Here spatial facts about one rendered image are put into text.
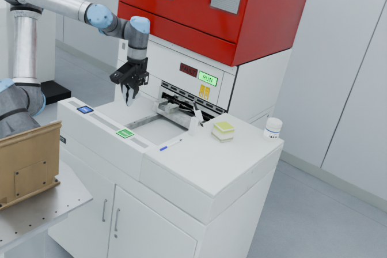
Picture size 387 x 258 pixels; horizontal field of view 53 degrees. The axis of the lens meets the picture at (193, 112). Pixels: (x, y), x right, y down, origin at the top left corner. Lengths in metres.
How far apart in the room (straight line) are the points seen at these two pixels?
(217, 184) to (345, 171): 2.20
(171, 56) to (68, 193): 0.98
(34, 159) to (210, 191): 0.64
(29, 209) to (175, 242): 0.58
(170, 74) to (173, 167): 0.81
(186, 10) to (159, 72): 0.43
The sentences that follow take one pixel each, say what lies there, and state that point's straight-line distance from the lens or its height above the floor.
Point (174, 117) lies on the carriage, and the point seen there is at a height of 0.88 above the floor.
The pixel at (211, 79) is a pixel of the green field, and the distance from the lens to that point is 2.03.
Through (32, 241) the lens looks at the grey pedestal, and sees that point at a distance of 1.72.
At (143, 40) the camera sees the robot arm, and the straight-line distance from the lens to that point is 1.49.
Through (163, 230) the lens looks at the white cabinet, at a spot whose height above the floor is 0.67.
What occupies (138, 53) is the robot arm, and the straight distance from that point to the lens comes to 1.50.
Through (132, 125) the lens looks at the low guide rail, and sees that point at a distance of 2.00.
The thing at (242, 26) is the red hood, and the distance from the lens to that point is 1.85.
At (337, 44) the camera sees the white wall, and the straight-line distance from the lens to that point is 3.29.
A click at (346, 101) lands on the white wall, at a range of 3.35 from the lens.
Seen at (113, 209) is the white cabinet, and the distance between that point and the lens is 1.86.
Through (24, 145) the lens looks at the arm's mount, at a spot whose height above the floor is 1.05.
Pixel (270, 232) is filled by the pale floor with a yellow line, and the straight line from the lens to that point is 2.87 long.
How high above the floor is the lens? 1.82
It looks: 26 degrees down
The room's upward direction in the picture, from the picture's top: 11 degrees clockwise
